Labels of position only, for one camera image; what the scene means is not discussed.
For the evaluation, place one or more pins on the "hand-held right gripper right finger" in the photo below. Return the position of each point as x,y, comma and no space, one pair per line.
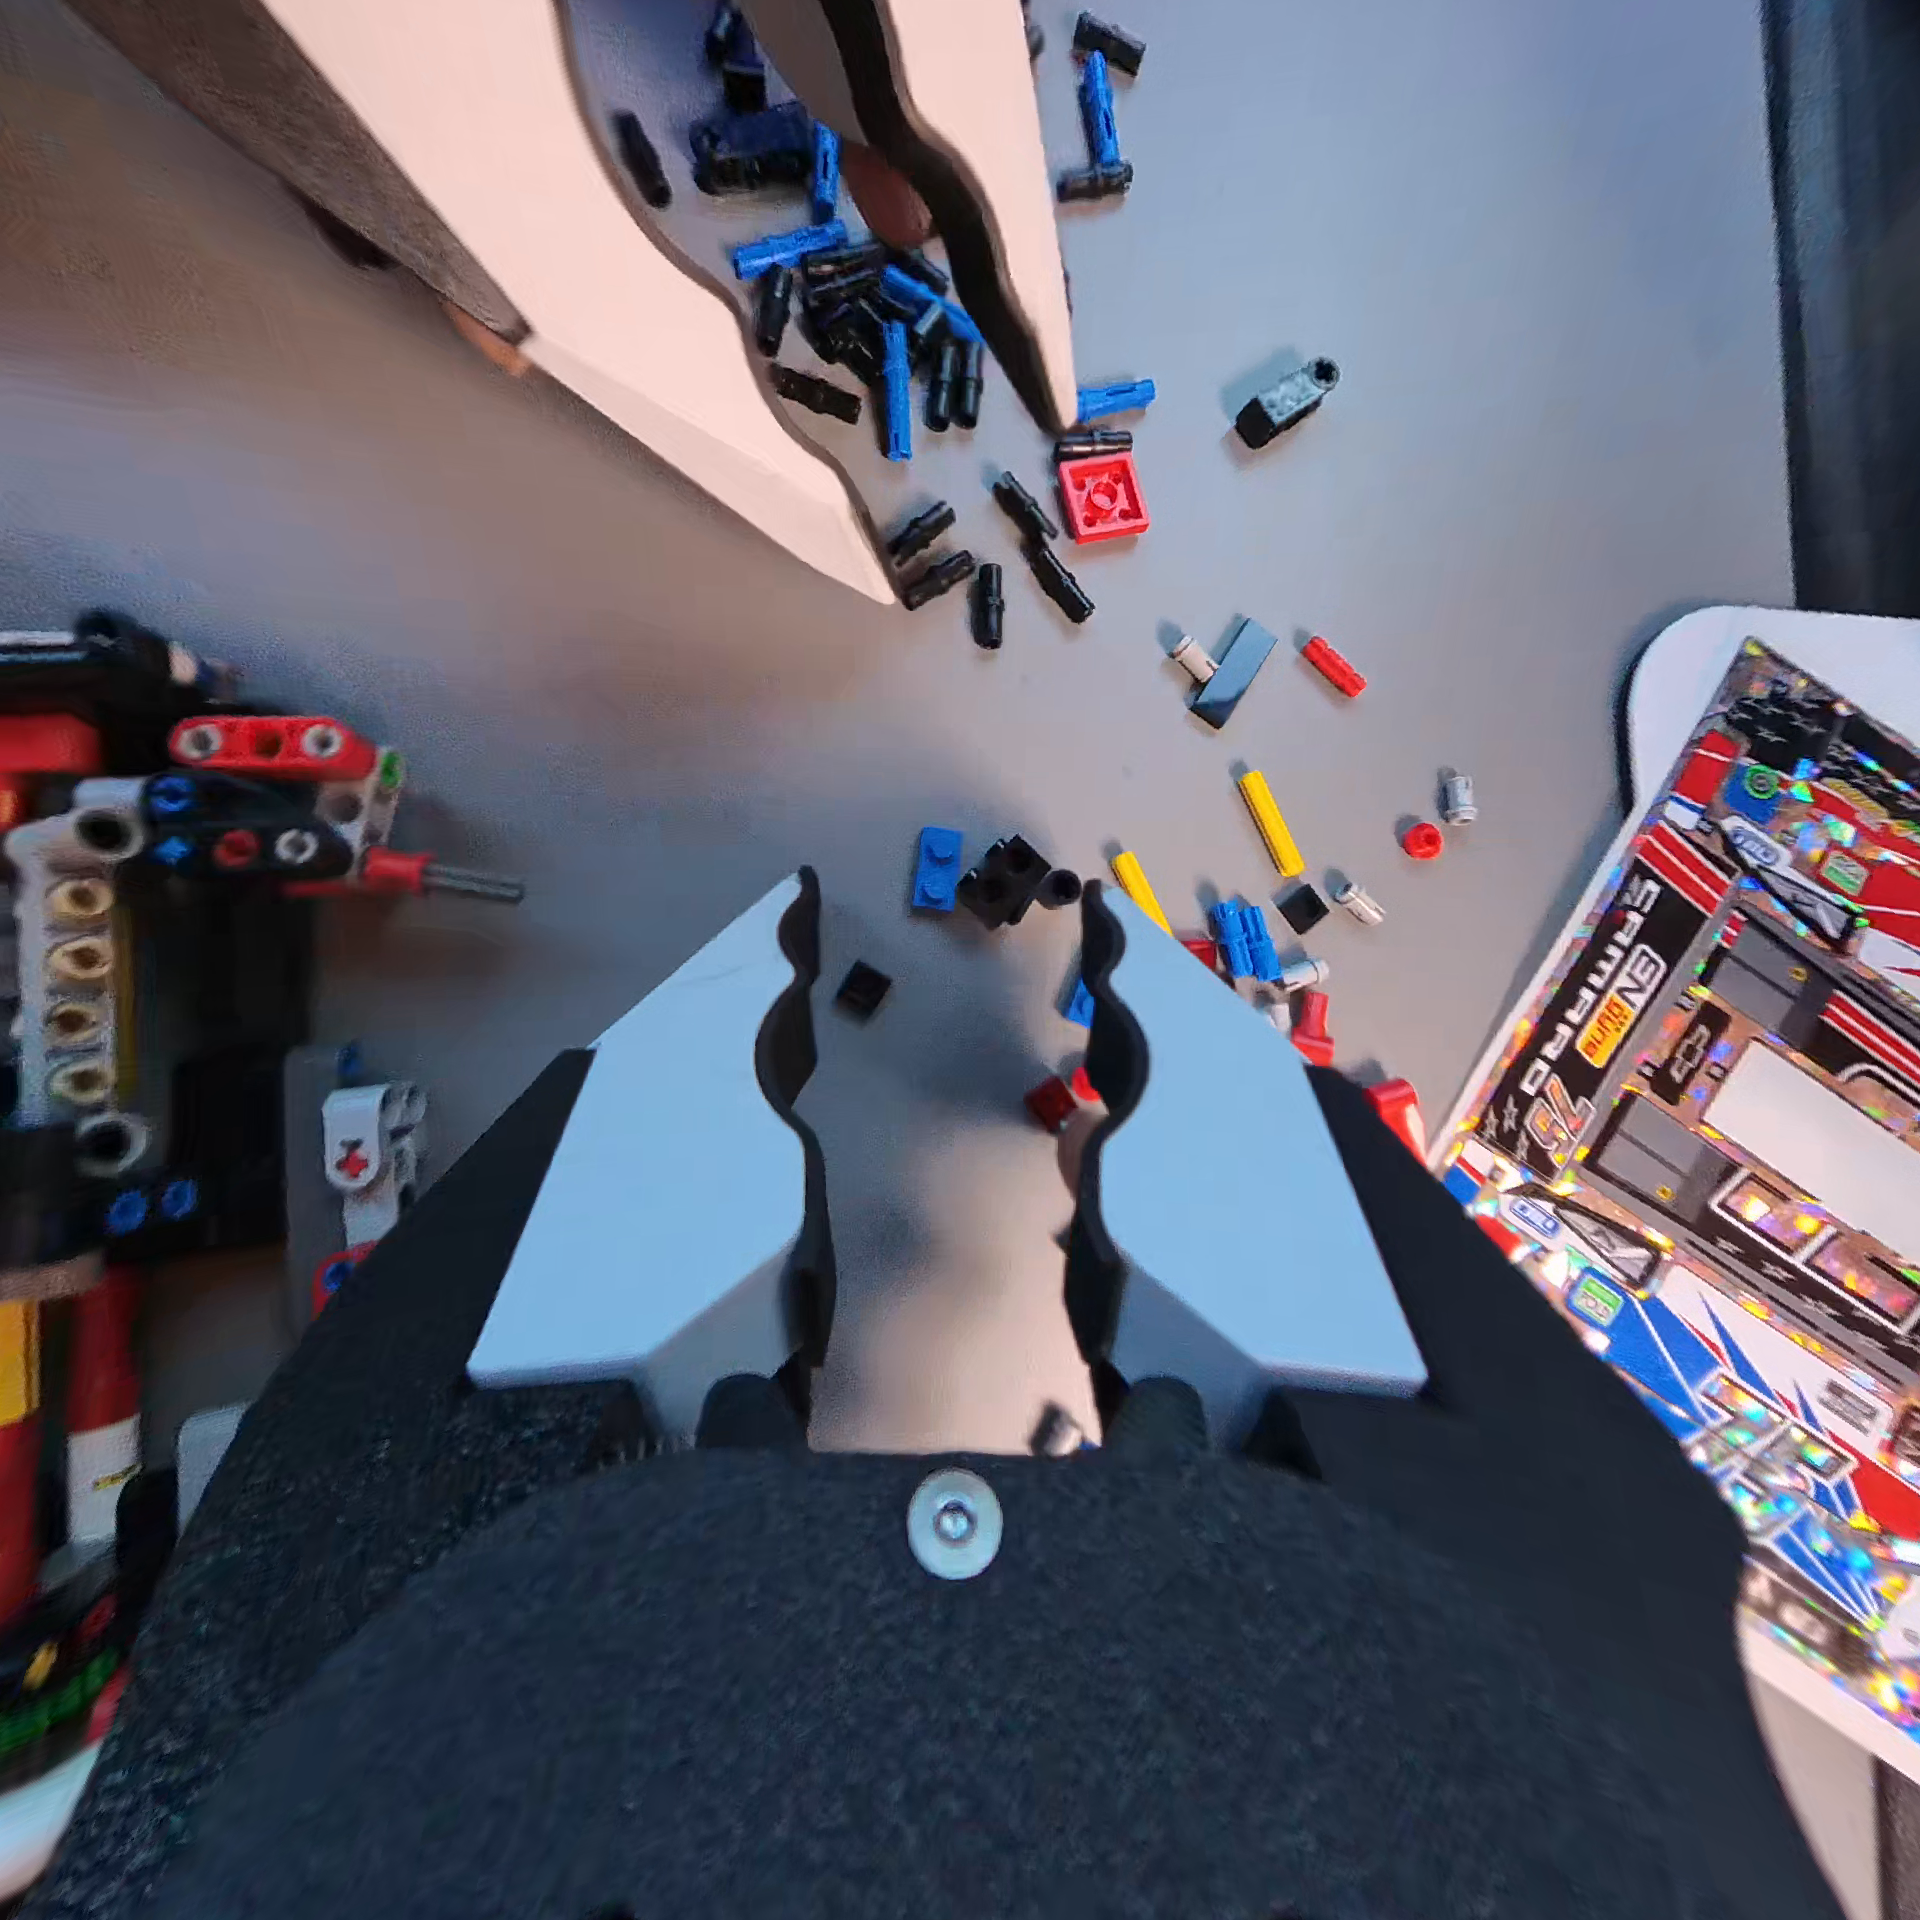
1245,1186

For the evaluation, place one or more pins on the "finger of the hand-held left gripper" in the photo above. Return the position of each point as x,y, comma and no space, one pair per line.
601,300
991,136

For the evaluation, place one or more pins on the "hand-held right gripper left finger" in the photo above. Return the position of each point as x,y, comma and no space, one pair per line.
646,1171

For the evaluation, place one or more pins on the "pile of black blue pins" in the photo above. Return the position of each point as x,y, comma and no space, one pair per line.
841,284

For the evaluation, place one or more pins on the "pile of mixed lego pieces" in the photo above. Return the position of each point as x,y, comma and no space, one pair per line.
1271,821

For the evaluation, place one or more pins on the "lego car model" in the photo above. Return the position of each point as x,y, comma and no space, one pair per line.
135,960

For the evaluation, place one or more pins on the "red square lego plate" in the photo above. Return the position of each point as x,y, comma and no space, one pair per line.
1102,499

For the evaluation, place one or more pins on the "black grey lego connector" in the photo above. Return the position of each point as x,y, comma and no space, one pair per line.
1284,399

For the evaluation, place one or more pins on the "holographic sticker sheet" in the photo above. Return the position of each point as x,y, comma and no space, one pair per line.
1771,1051

